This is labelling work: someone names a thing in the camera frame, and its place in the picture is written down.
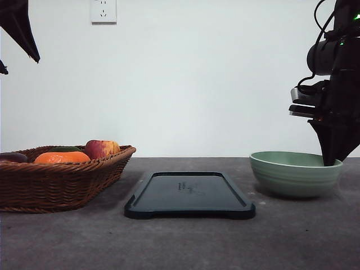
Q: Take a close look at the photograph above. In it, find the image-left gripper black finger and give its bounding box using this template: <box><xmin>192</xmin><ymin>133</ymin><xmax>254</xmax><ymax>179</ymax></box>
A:
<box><xmin>0</xmin><ymin>0</ymin><xmax>41</xmax><ymax>63</ymax></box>
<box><xmin>0</xmin><ymin>60</ymin><xmax>8</xmax><ymax>75</ymax></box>

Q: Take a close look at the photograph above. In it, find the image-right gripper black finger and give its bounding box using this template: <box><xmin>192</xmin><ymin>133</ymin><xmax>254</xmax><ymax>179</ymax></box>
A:
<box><xmin>335</xmin><ymin>118</ymin><xmax>360</xmax><ymax>163</ymax></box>
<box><xmin>308</xmin><ymin>119</ymin><xmax>338</xmax><ymax>167</ymax></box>

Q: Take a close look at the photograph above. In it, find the black image-right gripper body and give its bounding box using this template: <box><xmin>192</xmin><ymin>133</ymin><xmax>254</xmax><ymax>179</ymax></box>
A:
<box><xmin>308</xmin><ymin>67</ymin><xmax>360</xmax><ymax>141</ymax></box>

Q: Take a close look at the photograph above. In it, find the green ceramic bowl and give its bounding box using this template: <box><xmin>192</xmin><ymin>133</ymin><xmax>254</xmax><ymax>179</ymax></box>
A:
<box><xmin>250</xmin><ymin>151</ymin><xmax>343</xmax><ymax>198</ymax></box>

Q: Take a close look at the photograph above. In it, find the brown wicker basket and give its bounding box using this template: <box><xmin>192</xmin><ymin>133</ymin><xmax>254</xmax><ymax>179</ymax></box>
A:
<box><xmin>0</xmin><ymin>145</ymin><xmax>136</xmax><ymax>213</ymax></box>

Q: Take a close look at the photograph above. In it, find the dark purple eggplant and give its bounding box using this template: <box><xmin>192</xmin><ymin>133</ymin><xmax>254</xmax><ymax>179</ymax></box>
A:
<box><xmin>0</xmin><ymin>152</ymin><xmax>28</xmax><ymax>163</ymax></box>

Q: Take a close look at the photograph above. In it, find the dark green avocado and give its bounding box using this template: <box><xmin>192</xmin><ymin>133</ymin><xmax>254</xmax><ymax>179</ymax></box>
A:
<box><xmin>48</xmin><ymin>146</ymin><xmax>82</xmax><ymax>152</ymax></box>

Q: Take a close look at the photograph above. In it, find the orange tangerine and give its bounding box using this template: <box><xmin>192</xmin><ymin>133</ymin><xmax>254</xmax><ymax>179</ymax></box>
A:
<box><xmin>35</xmin><ymin>151</ymin><xmax>91</xmax><ymax>164</ymax></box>

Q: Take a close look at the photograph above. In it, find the red yellow apple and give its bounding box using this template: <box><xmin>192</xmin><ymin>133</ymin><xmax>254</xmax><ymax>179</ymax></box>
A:
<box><xmin>85</xmin><ymin>139</ymin><xmax>120</xmax><ymax>159</ymax></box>

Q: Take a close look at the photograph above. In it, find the dark rectangular tray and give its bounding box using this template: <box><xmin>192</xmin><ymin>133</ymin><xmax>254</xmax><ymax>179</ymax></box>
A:
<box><xmin>125</xmin><ymin>171</ymin><xmax>256</xmax><ymax>219</ymax></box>

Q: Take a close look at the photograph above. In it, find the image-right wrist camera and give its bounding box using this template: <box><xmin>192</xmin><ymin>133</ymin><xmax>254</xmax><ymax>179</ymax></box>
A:
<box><xmin>289</xmin><ymin>80</ymin><xmax>329</xmax><ymax>118</ymax></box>

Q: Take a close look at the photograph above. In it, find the white wall socket left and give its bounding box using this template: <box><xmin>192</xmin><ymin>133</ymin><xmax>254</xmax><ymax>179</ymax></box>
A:
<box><xmin>90</xmin><ymin>0</ymin><xmax>118</xmax><ymax>26</ymax></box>

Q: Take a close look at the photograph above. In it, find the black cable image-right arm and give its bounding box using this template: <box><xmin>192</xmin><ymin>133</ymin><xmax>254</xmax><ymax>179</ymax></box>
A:
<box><xmin>297</xmin><ymin>0</ymin><xmax>335</xmax><ymax>88</ymax></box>

